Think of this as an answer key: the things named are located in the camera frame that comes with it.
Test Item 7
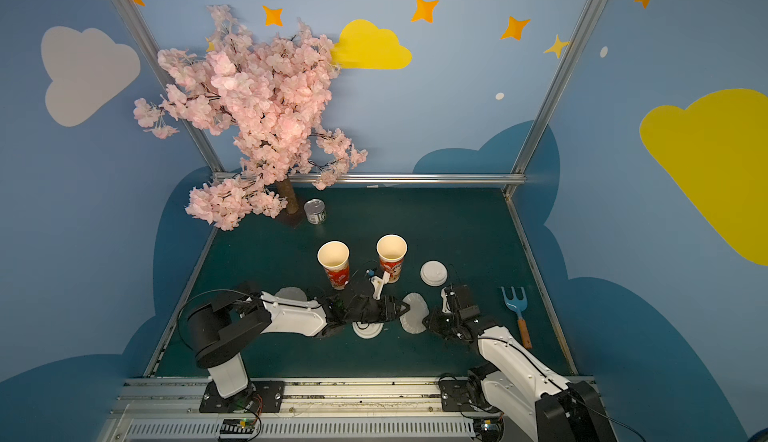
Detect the translucent paper sheet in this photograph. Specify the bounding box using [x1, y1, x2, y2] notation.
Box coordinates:
[400, 292, 429, 335]
[275, 286, 308, 302]

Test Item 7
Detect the white lid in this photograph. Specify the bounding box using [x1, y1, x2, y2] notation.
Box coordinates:
[352, 322, 384, 340]
[420, 260, 448, 287]

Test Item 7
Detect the red paper cup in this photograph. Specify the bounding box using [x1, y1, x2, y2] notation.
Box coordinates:
[376, 234, 408, 283]
[317, 241, 350, 290]

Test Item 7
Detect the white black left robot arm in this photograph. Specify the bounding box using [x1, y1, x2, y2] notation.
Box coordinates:
[178, 276, 410, 401]

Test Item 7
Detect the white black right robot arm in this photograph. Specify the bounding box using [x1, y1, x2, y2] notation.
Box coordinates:
[423, 308, 617, 441]

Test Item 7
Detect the small silver tin can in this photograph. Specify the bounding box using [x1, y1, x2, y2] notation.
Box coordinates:
[304, 198, 326, 225]

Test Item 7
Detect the small green circuit board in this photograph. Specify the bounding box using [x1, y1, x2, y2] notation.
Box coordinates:
[217, 418, 257, 441]

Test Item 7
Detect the pink cherry blossom tree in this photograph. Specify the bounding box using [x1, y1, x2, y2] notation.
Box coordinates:
[133, 6, 367, 231]

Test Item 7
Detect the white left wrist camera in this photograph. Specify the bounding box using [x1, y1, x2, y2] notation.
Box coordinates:
[367, 270, 390, 300]

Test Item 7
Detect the blue garden fork wooden handle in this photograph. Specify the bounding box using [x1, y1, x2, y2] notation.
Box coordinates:
[501, 287, 533, 350]

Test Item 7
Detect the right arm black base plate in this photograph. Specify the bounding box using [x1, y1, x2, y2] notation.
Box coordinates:
[436, 374, 502, 414]

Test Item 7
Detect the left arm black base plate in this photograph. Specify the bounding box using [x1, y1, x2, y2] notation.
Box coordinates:
[198, 380, 286, 414]

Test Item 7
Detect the aluminium frame back bar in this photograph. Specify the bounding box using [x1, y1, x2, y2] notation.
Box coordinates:
[335, 173, 526, 186]

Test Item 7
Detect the aluminium front rail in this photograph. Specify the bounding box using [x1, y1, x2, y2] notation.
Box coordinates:
[95, 375, 619, 442]

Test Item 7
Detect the aluminium frame right post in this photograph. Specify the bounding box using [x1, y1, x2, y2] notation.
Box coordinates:
[503, 0, 608, 202]

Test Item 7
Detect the aluminium frame post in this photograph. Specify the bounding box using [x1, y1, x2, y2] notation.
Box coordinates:
[503, 0, 608, 202]
[111, 0, 224, 172]

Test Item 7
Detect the aluminium frame left post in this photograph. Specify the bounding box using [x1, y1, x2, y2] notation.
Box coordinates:
[111, 0, 224, 172]

